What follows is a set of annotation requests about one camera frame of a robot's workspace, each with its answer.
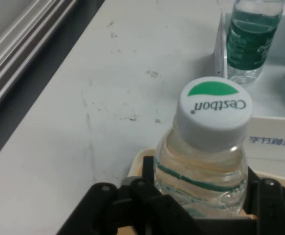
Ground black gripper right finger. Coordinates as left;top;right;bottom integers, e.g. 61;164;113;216
240;167;285;235

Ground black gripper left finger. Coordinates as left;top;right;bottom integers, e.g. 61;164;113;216
58;155;201;235

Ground clear water bottle green label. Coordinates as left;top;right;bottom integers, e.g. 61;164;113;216
226;0;285;85
153;76;253;220

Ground wooden tray with cream rim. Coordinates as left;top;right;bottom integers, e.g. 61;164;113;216
125;146;285;235

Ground blue and white cardboard box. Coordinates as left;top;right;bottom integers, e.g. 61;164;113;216
213;11;285;164

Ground horizontal aluminium frame rail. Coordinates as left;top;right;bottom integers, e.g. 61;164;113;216
0;0;77;120

